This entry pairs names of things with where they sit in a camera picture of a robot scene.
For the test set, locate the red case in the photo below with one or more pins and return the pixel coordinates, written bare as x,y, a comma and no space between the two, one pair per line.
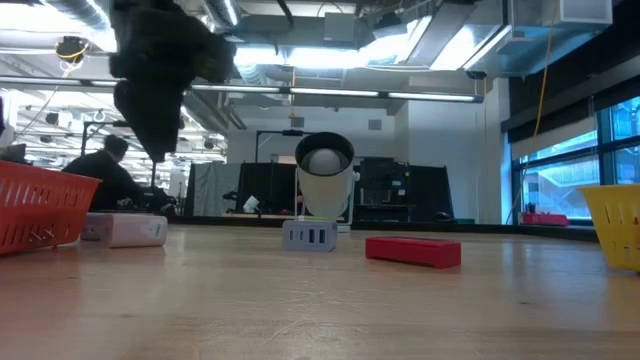
545,219

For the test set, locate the person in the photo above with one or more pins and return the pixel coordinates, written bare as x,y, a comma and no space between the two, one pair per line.
105,180

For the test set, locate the black curtain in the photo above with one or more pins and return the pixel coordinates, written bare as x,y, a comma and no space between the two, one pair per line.
267,187

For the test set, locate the red box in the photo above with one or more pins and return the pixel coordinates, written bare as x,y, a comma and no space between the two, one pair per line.
412,252

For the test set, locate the large glass window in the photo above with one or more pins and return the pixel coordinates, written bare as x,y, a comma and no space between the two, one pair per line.
560,185

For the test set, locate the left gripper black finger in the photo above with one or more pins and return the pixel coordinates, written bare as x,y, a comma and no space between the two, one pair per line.
150,115

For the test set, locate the black metal table frame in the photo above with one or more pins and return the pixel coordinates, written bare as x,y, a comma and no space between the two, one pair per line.
450,228

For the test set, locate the lavender usb charger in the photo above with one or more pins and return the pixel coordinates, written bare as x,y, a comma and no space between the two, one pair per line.
310,235

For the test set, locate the long light bar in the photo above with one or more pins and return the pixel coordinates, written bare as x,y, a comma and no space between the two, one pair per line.
330,92

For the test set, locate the black equipment rack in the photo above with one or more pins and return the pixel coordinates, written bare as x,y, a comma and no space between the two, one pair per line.
400,187

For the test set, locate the orange plastic basket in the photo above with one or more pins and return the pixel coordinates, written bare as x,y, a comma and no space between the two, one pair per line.
40,205

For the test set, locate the yellow plastic basket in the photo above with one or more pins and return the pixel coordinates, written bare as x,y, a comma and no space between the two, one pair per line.
615,225

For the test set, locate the gray curtain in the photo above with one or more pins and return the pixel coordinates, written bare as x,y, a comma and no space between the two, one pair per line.
215,187

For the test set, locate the pink usb charger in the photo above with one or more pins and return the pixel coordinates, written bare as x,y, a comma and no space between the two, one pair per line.
130,231

